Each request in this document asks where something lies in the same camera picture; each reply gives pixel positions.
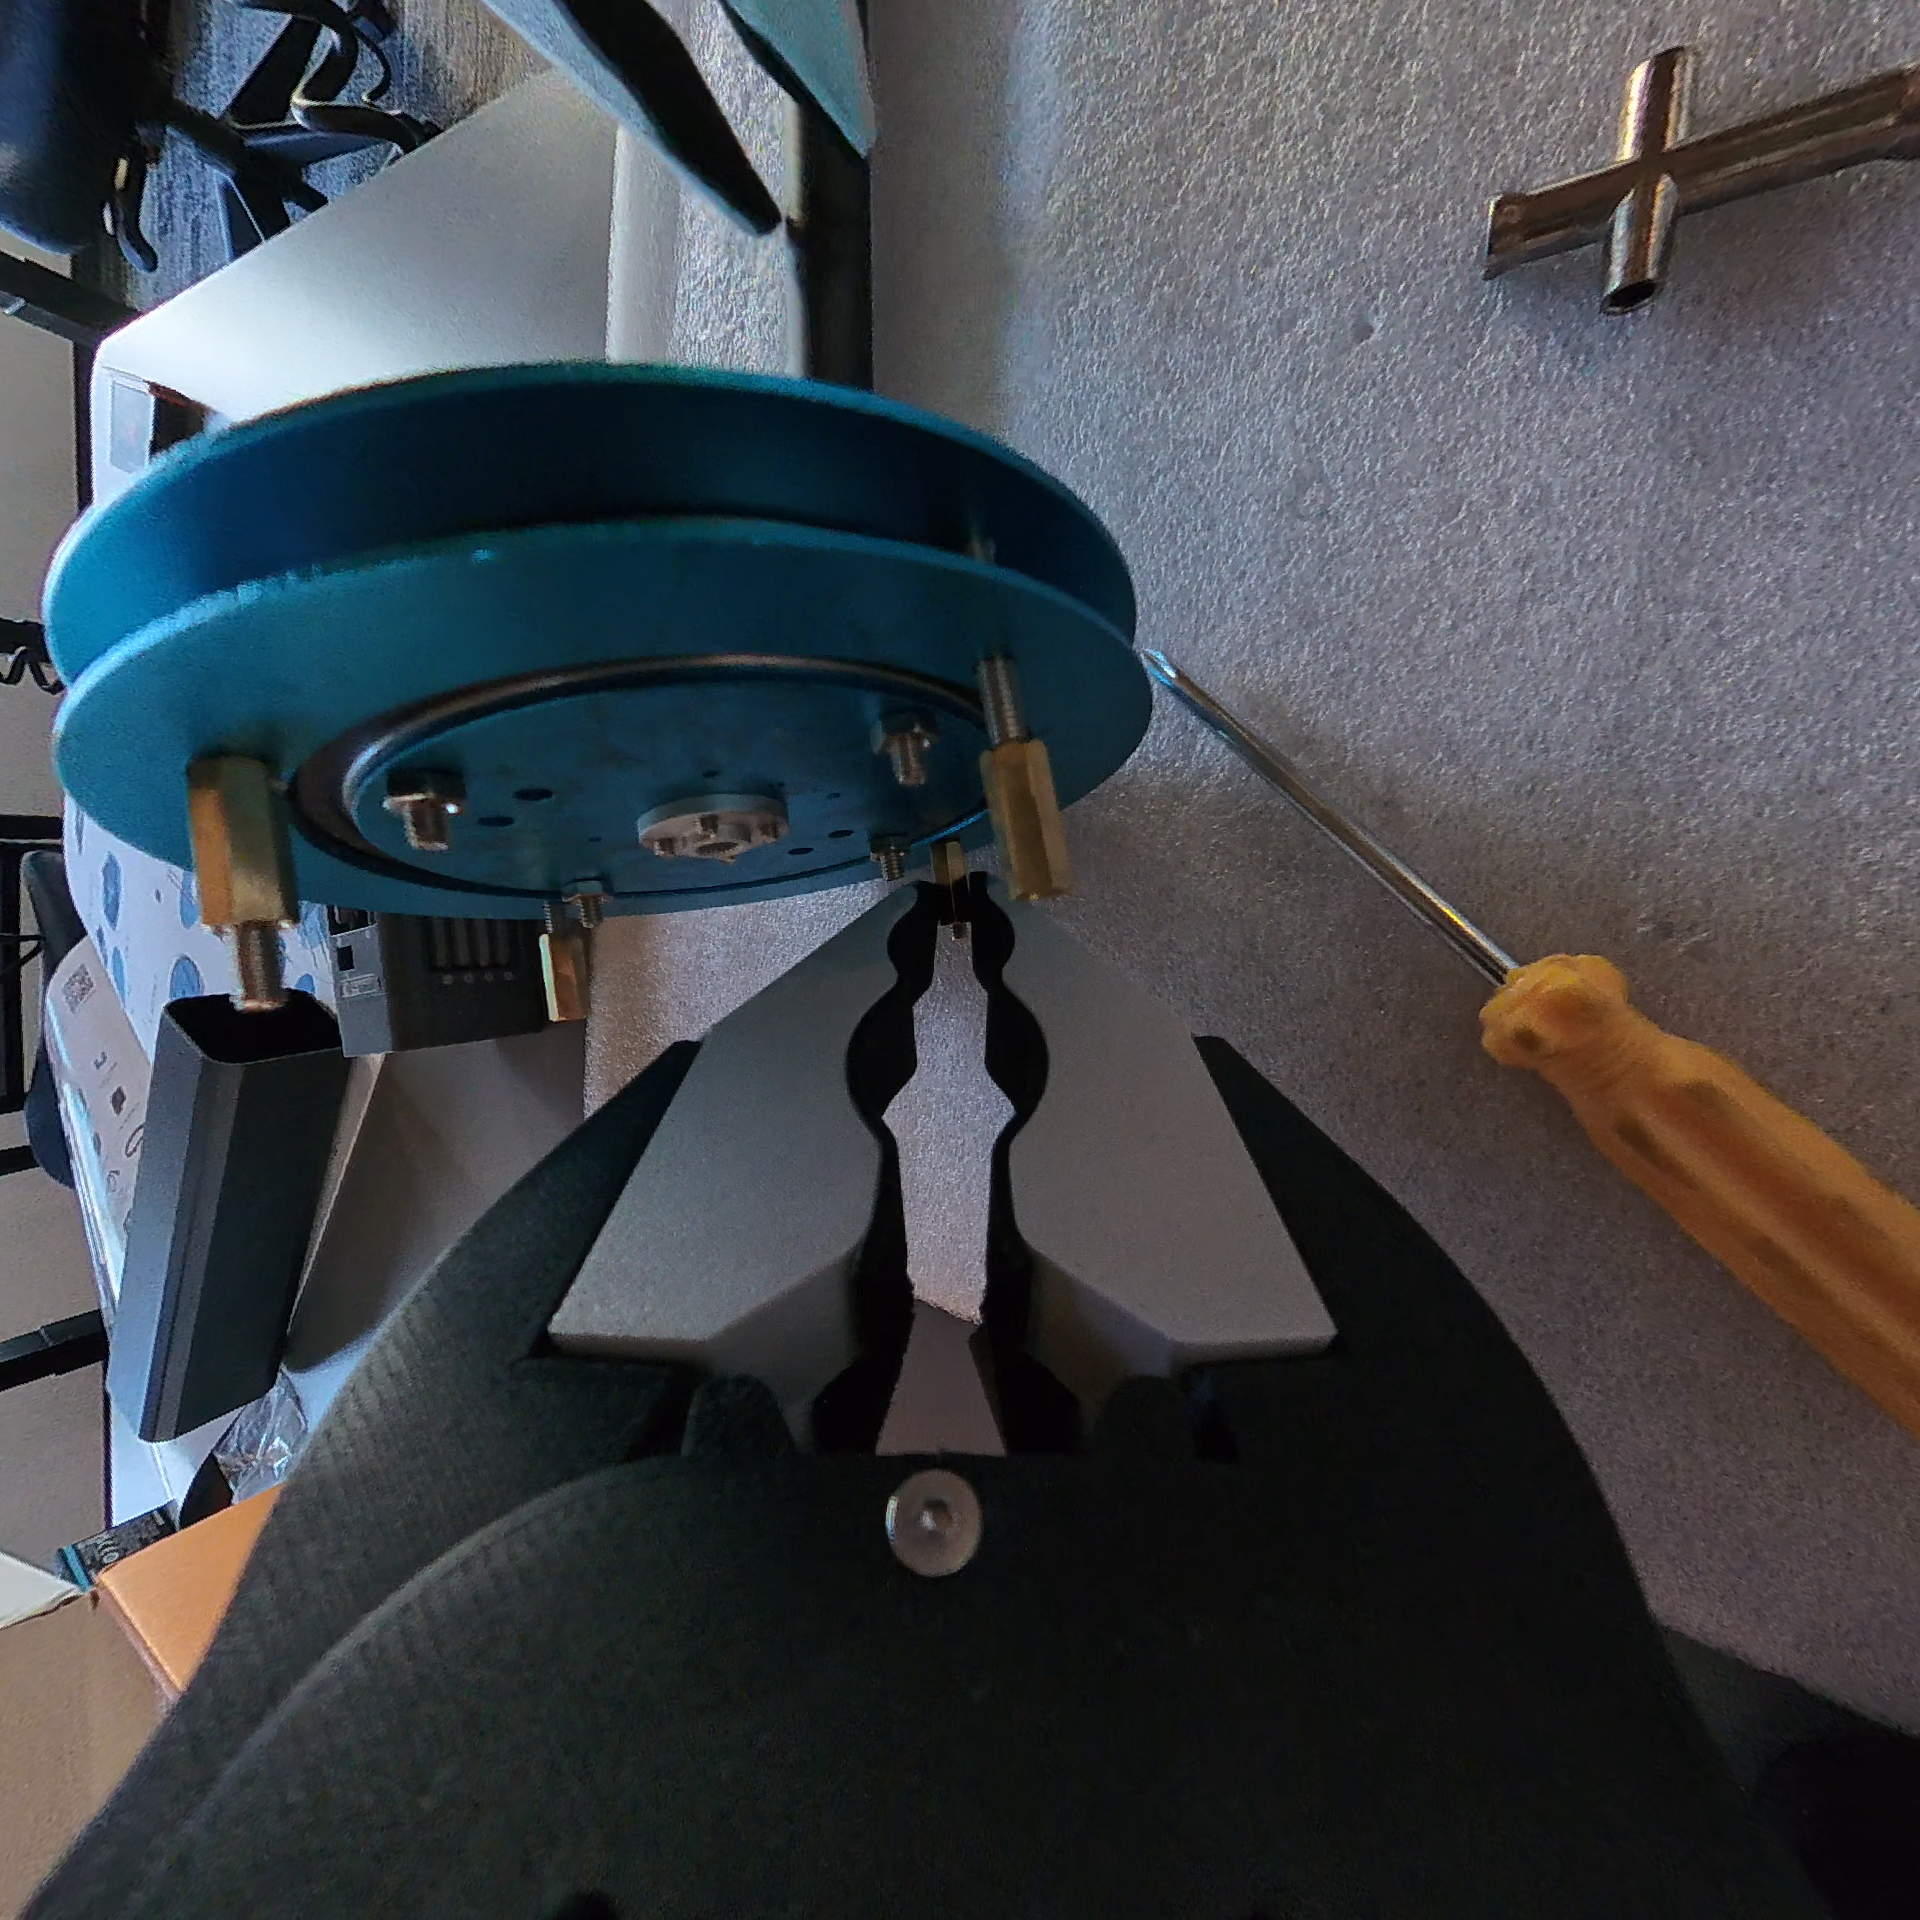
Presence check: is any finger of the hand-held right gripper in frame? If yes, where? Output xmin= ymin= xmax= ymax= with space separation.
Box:
xmin=480 ymin=0 xmax=789 ymax=238
xmin=720 ymin=0 xmax=878 ymax=388

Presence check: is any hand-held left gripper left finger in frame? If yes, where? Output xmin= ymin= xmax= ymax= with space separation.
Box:
xmin=545 ymin=878 xmax=939 ymax=1453

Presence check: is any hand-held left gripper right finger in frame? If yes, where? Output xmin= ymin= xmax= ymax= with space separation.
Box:
xmin=958 ymin=873 xmax=1340 ymax=1453

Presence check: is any blue double disc turntable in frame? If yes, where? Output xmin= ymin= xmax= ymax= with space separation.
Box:
xmin=40 ymin=364 xmax=1156 ymax=920

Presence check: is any black screwdriver bit case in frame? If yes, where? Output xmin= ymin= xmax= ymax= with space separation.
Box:
xmin=321 ymin=900 xmax=548 ymax=1059

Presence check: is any dark grey case sleeve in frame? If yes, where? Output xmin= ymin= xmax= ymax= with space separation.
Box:
xmin=105 ymin=989 xmax=353 ymax=1445

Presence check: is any clear plastic bag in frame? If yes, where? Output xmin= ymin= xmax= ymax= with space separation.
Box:
xmin=180 ymin=1372 xmax=308 ymax=1519

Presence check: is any black office chair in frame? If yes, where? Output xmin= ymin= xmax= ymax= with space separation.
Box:
xmin=0 ymin=0 xmax=430 ymax=272

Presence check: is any large brass hex standoff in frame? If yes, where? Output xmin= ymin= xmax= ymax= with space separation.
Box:
xmin=183 ymin=755 xmax=301 ymax=1009

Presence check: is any white blue printed paper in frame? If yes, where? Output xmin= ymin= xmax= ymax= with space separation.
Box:
xmin=37 ymin=809 xmax=203 ymax=1353

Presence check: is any orange cardboard box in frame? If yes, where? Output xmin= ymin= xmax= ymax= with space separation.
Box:
xmin=0 ymin=1480 xmax=291 ymax=1920

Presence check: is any white foam mat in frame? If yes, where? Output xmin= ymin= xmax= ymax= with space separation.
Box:
xmin=582 ymin=0 xmax=1920 ymax=1695

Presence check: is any metal cross wrench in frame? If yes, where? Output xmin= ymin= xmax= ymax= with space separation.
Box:
xmin=1480 ymin=45 xmax=1920 ymax=320

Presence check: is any yellow handle screwdriver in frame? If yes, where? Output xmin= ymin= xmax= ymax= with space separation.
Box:
xmin=1141 ymin=644 xmax=1920 ymax=1441

